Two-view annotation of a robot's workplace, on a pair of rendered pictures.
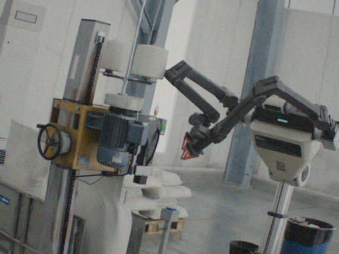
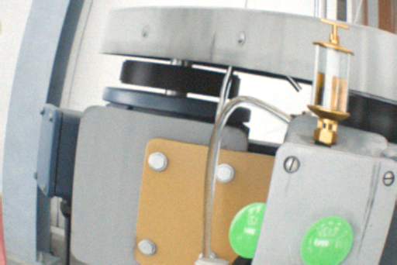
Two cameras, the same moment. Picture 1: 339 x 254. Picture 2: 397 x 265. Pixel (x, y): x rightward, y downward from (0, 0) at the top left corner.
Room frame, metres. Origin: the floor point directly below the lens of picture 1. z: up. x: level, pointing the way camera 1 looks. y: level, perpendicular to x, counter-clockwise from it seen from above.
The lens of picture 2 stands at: (3.89, -0.23, 1.35)
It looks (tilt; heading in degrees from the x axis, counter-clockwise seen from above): 3 degrees down; 150
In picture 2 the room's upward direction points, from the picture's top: 9 degrees clockwise
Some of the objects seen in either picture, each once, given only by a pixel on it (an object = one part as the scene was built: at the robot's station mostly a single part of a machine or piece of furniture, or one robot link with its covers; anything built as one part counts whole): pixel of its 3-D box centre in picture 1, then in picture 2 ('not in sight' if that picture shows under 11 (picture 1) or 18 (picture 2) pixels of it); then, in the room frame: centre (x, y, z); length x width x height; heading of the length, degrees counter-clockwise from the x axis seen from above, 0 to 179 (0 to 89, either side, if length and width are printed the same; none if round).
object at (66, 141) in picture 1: (59, 142); not in sight; (3.03, 0.51, 1.14); 0.11 x 0.06 x 0.11; 53
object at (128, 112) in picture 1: (120, 110); (178, 80); (3.03, 0.24, 1.35); 0.12 x 0.12 x 0.04
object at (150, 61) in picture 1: (150, 61); not in sight; (3.15, 0.16, 1.61); 0.17 x 0.17 x 0.17
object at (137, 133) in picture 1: (137, 136); (69, 165); (3.01, 0.14, 1.25); 0.10 x 0.08 x 0.12; 168
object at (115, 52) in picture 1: (112, 55); not in sight; (3.31, 0.37, 1.61); 0.15 x 0.14 x 0.17; 53
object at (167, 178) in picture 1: (149, 173); not in sight; (6.92, 0.12, 0.56); 0.67 x 0.43 x 0.15; 53
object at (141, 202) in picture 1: (123, 201); not in sight; (6.28, 0.30, 0.32); 0.66 x 0.43 x 0.15; 145
